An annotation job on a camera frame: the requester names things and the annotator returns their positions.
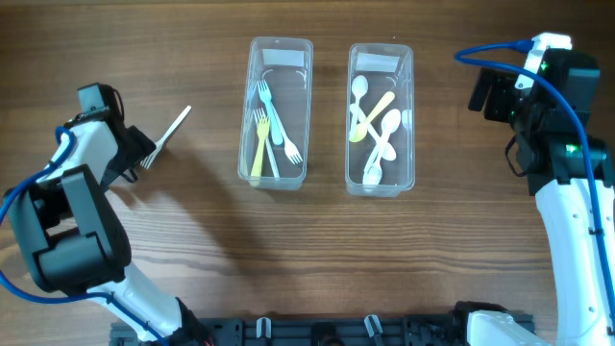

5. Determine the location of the bent white fork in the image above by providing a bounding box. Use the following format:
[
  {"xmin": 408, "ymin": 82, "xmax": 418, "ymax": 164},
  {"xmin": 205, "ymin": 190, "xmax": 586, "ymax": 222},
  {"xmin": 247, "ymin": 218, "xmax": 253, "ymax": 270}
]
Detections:
[
  {"xmin": 140, "ymin": 106, "xmax": 192, "ymax": 169},
  {"xmin": 253, "ymin": 109, "xmax": 280, "ymax": 179}
]

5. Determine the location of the white spoon with long handle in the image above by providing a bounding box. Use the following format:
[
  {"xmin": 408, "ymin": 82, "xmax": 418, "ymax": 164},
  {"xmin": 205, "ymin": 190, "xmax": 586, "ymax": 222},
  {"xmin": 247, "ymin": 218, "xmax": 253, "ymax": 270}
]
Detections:
[{"xmin": 364, "ymin": 109, "xmax": 401, "ymax": 172}]

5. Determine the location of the white plastic spoon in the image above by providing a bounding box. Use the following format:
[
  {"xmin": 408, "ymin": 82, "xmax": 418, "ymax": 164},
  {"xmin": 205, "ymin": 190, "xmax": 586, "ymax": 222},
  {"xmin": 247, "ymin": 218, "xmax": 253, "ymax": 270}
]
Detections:
[
  {"xmin": 349, "ymin": 75, "xmax": 368, "ymax": 138},
  {"xmin": 350, "ymin": 104, "xmax": 397, "ymax": 164}
]

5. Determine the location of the beige plastic fork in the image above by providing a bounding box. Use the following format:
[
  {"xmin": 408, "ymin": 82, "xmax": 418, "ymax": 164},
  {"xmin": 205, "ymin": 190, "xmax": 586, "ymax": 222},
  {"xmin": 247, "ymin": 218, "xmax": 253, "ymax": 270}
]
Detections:
[{"xmin": 251, "ymin": 112, "xmax": 270, "ymax": 180}]

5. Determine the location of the yellow plastic spoon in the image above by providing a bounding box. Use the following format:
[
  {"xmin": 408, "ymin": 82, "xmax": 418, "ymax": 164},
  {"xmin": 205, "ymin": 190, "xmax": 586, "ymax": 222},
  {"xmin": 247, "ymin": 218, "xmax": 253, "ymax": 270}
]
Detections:
[{"xmin": 350, "ymin": 91, "xmax": 396, "ymax": 142}]

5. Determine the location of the white plastic fork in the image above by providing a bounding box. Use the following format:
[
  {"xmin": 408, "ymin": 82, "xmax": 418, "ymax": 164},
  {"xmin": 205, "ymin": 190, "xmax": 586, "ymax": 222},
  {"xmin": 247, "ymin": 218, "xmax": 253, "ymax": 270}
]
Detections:
[{"xmin": 258, "ymin": 80, "xmax": 283, "ymax": 145}]

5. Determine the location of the clear thin plastic fork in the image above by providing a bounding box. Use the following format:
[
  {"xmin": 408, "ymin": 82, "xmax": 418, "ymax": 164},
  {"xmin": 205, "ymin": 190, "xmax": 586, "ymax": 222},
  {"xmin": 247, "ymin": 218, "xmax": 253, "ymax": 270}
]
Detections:
[{"xmin": 274, "ymin": 113, "xmax": 303, "ymax": 164}]

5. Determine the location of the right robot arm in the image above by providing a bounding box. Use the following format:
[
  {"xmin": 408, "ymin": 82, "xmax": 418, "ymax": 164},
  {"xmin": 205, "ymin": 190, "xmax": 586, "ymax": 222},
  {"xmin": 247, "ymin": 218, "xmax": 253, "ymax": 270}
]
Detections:
[{"xmin": 469, "ymin": 63, "xmax": 614, "ymax": 345}]

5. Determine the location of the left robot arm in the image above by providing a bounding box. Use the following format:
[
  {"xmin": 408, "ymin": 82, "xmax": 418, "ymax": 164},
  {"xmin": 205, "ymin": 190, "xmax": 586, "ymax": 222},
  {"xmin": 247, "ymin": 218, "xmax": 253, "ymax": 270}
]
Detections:
[{"xmin": 1, "ymin": 83, "xmax": 214, "ymax": 345}]

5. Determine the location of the right clear plastic container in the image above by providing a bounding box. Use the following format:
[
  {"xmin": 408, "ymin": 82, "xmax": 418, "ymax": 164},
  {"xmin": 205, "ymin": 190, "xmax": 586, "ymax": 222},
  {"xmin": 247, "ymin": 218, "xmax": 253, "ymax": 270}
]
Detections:
[{"xmin": 345, "ymin": 43, "xmax": 415, "ymax": 197}]

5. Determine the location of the clear plastic container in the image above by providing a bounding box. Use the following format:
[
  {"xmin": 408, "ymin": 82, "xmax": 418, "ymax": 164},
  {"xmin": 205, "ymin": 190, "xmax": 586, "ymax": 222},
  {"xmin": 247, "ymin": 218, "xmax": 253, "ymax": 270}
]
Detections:
[
  {"xmin": 238, "ymin": 37, "xmax": 313, "ymax": 190},
  {"xmin": 345, "ymin": 43, "xmax": 415, "ymax": 197}
]

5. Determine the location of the left clear plastic container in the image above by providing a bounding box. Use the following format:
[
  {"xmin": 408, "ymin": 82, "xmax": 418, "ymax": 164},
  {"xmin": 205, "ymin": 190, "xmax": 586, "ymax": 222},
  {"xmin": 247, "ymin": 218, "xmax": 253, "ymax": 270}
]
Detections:
[{"xmin": 238, "ymin": 37, "xmax": 313, "ymax": 190}]

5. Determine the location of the right blue cable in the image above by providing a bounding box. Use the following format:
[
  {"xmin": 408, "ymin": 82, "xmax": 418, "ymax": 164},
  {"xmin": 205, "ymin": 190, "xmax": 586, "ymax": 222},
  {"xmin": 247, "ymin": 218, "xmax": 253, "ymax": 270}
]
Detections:
[{"xmin": 454, "ymin": 39, "xmax": 615, "ymax": 337}]

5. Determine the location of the blue cable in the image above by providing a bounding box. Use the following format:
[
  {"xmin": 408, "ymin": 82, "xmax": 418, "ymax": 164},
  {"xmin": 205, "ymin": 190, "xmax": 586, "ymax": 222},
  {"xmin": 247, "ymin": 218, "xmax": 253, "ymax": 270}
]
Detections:
[
  {"xmin": 0, "ymin": 125, "xmax": 169, "ymax": 346},
  {"xmin": 454, "ymin": 39, "xmax": 615, "ymax": 337}
]

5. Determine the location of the left blue cable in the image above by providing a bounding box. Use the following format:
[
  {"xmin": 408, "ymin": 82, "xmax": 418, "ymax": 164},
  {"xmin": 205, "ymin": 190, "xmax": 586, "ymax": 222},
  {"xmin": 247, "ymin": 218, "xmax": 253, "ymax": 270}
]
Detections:
[{"xmin": 0, "ymin": 125, "xmax": 169, "ymax": 346}]

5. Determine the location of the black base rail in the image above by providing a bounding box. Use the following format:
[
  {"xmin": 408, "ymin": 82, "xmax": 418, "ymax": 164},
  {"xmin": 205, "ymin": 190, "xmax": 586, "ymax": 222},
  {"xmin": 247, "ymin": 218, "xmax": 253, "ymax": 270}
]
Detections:
[{"xmin": 110, "ymin": 314, "xmax": 537, "ymax": 346}]

